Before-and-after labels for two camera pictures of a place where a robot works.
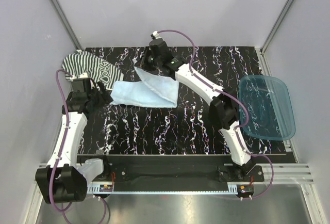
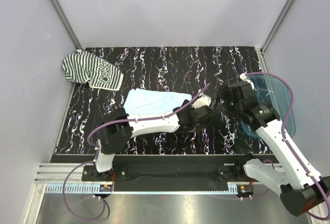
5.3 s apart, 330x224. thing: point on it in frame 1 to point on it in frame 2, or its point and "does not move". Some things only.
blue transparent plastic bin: x=271 y=112 does not move
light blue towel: x=151 y=90 to x=141 y=104
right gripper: x=142 y=63 to x=224 y=93
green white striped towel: x=104 y=73 does not move
